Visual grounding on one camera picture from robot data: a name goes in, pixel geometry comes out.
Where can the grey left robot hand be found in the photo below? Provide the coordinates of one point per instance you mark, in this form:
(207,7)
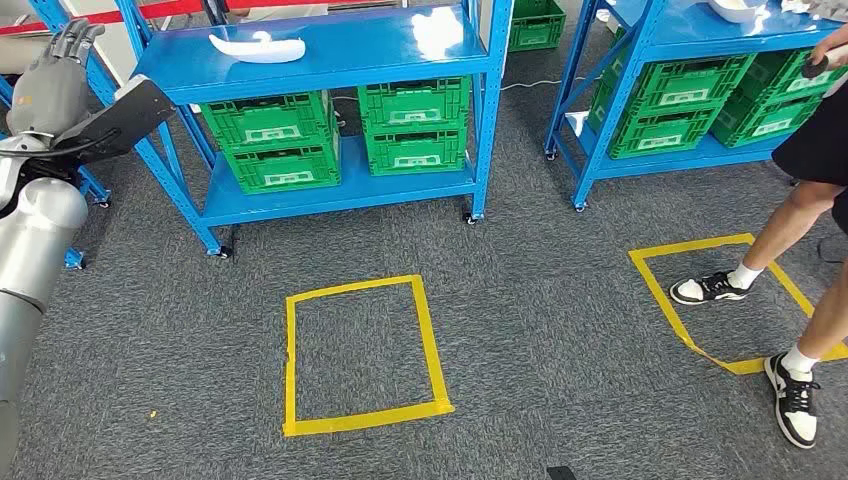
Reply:
(46,93)

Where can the standing person's hand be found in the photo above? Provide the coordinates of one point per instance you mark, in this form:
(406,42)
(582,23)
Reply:
(831,46)

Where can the white moulded plastic part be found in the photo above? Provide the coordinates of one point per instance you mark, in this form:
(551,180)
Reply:
(735,10)
(258,50)

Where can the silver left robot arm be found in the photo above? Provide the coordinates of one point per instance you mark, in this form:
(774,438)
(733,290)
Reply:
(36,225)

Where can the pale grey moulded part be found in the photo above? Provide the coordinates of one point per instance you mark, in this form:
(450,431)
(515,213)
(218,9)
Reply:
(811,6)

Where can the red barrier belt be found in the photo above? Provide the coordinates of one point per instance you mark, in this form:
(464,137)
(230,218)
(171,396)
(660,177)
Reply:
(99,18)

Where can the standing person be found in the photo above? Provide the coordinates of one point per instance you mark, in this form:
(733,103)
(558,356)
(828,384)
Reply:
(815,146)

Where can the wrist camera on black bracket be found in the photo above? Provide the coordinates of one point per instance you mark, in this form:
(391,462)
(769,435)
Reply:
(126,116)

